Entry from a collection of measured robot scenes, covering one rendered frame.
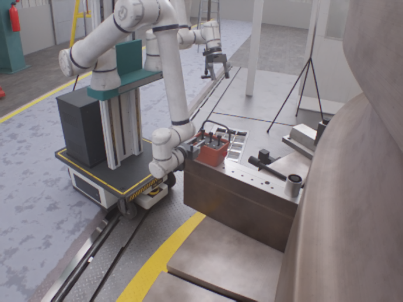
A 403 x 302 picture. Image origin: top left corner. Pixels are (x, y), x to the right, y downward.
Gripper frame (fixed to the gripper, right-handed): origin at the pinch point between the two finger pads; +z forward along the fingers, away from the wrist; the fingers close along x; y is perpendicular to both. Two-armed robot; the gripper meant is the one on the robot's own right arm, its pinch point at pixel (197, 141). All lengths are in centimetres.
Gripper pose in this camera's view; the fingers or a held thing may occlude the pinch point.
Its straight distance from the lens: 156.4
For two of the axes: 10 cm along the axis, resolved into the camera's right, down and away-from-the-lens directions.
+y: 0.4, -8.6, -5.1
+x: -8.2, -3.2, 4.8
